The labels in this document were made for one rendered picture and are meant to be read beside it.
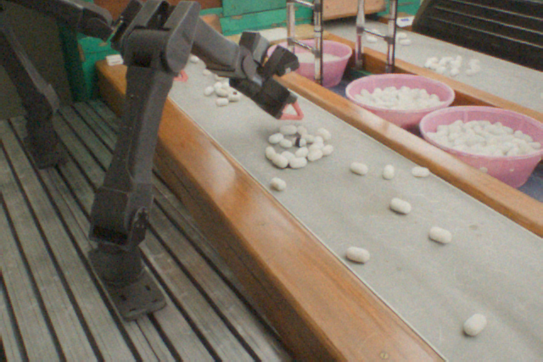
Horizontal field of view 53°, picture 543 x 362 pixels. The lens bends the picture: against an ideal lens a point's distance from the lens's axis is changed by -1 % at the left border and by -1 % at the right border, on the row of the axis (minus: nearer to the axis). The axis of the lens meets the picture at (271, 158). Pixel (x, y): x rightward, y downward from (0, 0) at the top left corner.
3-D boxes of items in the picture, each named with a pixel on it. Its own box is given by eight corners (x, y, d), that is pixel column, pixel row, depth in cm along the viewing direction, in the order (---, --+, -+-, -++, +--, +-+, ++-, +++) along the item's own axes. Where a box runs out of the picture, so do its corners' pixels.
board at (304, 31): (243, 49, 178) (242, 46, 177) (224, 40, 190) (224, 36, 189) (328, 35, 191) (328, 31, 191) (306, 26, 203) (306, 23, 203)
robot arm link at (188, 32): (221, 50, 115) (134, -14, 87) (260, 53, 112) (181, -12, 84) (208, 106, 114) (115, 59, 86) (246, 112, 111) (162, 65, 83)
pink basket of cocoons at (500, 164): (479, 214, 103) (487, 169, 99) (391, 159, 125) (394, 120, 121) (572, 178, 114) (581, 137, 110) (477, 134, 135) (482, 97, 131)
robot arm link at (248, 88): (254, 74, 123) (232, 58, 118) (271, 70, 118) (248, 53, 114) (245, 101, 121) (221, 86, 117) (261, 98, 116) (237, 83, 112)
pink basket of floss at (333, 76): (339, 97, 162) (340, 65, 157) (255, 89, 170) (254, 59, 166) (359, 69, 184) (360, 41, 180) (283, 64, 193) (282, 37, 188)
